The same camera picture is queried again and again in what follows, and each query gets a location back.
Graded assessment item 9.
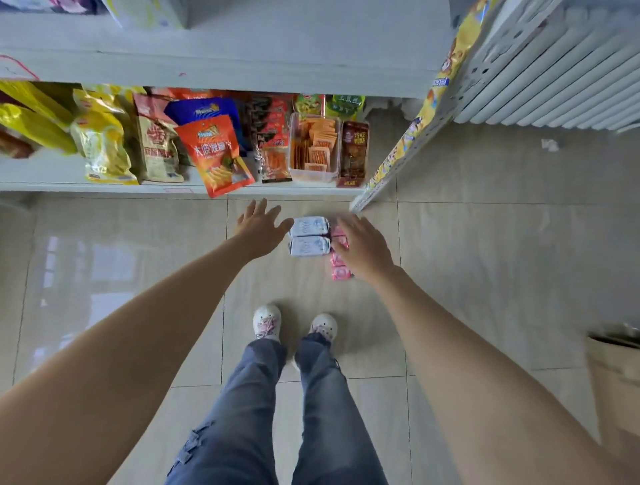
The yellow chip bag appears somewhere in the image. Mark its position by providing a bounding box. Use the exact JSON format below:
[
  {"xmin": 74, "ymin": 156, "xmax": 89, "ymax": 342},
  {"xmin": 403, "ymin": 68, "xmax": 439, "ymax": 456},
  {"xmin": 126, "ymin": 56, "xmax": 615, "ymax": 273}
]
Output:
[{"xmin": 69, "ymin": 87, "xmax": 146, "ymax": 186}]

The person's right forearm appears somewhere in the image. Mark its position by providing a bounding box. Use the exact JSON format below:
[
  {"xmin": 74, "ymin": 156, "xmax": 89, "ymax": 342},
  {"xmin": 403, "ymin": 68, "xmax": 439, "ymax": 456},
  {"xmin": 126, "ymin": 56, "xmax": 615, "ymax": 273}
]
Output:
[{"xmin": 372, "ymin": 267, "xmax": 640, "ymax": 485}]

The person's left forearm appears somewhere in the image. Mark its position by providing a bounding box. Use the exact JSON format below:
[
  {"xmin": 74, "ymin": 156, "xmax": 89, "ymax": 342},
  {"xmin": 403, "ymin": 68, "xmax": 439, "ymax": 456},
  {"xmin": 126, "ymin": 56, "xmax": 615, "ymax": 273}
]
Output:
[{"xmin": 0, "ymin": 237, "xmax": 261, "ymax": 485}]

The brown snack box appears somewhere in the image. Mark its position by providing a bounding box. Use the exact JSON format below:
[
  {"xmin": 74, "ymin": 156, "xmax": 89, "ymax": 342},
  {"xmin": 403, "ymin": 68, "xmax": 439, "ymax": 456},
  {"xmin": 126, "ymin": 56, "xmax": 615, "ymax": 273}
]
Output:
[{"xmin": 336, "ymin": 121, "xmax": 371, "ymax": 189}]

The plain yellow snack bag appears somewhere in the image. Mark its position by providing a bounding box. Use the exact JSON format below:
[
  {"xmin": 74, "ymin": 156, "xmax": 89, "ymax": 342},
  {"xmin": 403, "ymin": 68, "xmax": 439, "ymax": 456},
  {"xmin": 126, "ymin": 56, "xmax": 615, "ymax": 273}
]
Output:
[{"xmin": 0, "ymin": 79, "xmax": 79, "ymax": 156}]

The person's right hand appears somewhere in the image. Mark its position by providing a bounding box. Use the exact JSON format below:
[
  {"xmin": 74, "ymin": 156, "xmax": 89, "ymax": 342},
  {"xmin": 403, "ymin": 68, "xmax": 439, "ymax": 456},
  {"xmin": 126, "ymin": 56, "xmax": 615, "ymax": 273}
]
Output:
[{"xmin": 331, "ymin": 213, "xmax": 396, "ymax": 286}]

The row of red strip packets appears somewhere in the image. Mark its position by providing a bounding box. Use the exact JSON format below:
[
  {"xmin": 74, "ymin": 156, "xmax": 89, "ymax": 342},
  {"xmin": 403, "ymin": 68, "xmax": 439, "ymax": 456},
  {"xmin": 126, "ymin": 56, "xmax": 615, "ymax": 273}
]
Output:
[{"xmin": 247, "ymin": 93, "xmax": 296, "ymax": 185}]

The person's right leg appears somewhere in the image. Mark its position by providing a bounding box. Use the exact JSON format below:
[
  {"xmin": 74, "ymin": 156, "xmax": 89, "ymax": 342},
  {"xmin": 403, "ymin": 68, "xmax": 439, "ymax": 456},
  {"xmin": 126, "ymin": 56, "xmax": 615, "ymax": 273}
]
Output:
[{"xmin": 291, "ymin": 333, "xmax": 390, "ymax": 485}]

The pile of red bags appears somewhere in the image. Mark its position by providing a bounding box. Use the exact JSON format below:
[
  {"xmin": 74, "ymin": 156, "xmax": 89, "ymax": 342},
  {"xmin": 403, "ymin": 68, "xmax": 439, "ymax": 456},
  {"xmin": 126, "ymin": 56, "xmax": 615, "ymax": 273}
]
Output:
[{"xmin": 0, "ymin": 127, "xmax": 36, "ymax": 160}]

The person's shoe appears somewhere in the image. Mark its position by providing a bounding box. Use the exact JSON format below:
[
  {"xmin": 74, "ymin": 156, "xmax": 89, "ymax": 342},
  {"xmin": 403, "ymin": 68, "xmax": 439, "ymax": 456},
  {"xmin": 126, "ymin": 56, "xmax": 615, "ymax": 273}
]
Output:
[
  {"xmin": 252, "ymin": 304, "xmax": 283, "ymax": 343},
  {"xmin": 309, "ymin": 313, "xmax": 339, "ymax": 343}
]

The green red snack packet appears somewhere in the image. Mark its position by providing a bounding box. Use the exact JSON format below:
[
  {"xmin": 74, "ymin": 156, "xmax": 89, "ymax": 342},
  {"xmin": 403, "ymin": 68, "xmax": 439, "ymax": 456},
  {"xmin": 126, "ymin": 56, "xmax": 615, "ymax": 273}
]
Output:
[{"xmin": 293, "ymin": 93, "xmax": 325, "ymax": 117}]

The orange red snack bag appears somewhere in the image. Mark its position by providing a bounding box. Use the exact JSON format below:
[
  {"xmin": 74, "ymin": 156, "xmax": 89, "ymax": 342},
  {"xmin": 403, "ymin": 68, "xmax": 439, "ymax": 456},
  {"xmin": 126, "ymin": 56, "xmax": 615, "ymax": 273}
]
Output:
[{"xmin": 149, "ymin": 87, "xmax": 226, "ymax": 101}]

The person's right shoe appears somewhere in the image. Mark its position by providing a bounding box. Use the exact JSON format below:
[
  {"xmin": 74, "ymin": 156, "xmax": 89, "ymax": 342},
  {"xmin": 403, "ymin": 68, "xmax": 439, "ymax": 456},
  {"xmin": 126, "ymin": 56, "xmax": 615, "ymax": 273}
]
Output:
[{"xmin": 309, "ymin": 313, "xmax": 339, "ymax": 343}]

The white radiator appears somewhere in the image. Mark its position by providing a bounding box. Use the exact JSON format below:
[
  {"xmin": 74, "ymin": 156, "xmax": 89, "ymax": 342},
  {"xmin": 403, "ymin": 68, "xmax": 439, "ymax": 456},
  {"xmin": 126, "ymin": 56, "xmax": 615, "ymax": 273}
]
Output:
[{"xmin": 452, "ymin": 0, "xmax": 640, "ymax": 133}]

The white perforated rack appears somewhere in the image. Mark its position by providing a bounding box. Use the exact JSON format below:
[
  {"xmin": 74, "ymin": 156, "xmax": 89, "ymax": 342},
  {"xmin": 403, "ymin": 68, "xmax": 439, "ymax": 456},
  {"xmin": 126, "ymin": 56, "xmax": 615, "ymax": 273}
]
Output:
[{"xmin": 349, "ymin": 0, "xmax": 566, "ymax": 213}]

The clear box of orange sachets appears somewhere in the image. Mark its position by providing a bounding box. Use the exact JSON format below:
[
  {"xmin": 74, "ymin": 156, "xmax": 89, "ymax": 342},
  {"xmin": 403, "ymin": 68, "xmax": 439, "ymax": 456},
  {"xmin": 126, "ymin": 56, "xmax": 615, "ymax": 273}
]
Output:
[{"xmin": 288, "ymin": 112, "xmax": 343, "ymax": 185}]

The person's leg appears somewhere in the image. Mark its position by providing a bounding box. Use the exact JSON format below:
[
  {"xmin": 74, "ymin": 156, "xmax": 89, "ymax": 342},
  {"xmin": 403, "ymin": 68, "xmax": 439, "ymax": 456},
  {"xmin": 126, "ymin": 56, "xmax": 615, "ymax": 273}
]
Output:
[
  {"xmin": 291, "ymin": 333, "xmax": 390, "ymax": 485},
  {"xmin": 165, "ymin": 338, "xmax": 289, "ymax": 485}
]

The orange chip bag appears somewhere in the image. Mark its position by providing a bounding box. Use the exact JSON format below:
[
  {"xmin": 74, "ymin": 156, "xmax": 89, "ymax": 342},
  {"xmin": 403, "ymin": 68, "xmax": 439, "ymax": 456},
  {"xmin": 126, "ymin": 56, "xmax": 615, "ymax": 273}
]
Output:
[{"xmin": 175, "ymin": 115, "xmax": 256, "ymax": 199}]

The person's left leg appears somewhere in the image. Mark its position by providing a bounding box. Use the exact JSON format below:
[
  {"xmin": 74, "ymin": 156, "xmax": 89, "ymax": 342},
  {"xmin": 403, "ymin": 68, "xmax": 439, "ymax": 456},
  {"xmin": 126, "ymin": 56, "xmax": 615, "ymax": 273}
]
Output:
[{"xmin": 165, "ymin": 338, "xmax": 289, "ymax": 485}]

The person's left hand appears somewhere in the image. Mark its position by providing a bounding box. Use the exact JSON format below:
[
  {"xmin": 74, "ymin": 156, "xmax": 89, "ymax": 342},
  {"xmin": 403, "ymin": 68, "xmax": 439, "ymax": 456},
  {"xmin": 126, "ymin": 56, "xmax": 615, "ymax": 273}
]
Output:
[{"xmin": 232, "ymin": 198, "xmax": 295, "ymax": 260}]

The person's left shoe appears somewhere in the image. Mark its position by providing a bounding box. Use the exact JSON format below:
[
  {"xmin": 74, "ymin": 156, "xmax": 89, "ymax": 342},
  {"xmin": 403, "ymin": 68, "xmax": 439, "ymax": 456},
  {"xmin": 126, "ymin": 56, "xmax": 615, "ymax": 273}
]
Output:
[{"xmin": 252, "ymin": 304, "xmax": 283, "ymax": 343}]

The long white pad packet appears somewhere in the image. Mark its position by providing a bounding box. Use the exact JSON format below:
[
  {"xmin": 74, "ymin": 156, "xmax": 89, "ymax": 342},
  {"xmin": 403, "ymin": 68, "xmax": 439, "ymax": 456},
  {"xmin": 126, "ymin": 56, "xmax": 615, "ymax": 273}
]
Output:
[
  {"xmin": 288, "ymin": 235, "xmax": 333, "ymax": 258},
  {"xmin": 289, "ymin": 215, "xmax": 331, "ymax": 239}
]

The beige snack bag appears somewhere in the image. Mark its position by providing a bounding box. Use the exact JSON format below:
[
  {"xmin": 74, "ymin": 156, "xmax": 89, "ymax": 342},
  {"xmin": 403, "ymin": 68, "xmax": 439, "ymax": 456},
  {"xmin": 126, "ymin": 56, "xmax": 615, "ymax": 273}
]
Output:
[{"xmin": 132, "ymin": 93, "xmax": 186, "ymax": 185}]

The white metal shelf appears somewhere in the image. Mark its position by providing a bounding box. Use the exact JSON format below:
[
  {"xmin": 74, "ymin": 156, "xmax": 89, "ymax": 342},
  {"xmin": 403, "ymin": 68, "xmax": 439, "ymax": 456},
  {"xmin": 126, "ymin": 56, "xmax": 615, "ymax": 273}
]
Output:
[{"xmin": 0, "ymin": 0, "xmax": 453, "ymax": 197}]

